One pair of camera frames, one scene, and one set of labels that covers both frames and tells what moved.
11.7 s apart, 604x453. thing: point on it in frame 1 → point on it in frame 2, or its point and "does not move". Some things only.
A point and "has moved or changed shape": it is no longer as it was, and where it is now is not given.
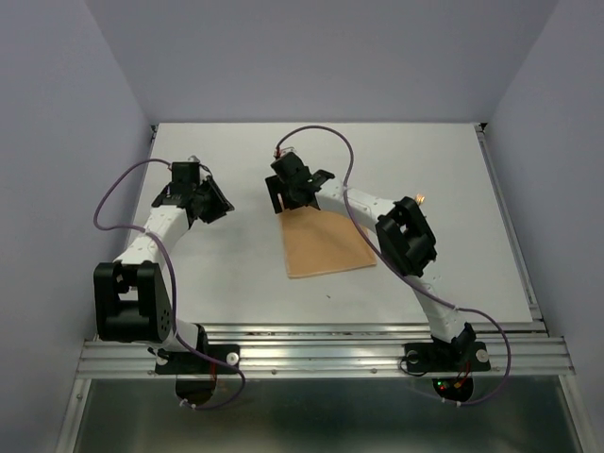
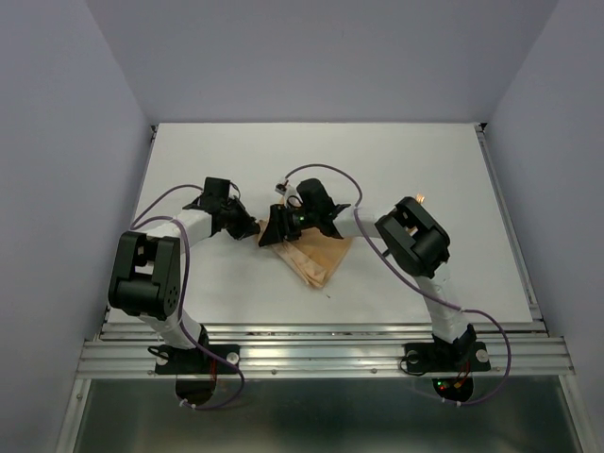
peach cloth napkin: [318, 242] has moved or changed shape
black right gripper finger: [274, 187] → [274, 232]
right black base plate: [445, 357] does not move
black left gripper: [221, 204] → [247, 227]
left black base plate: [195, 362] does not move
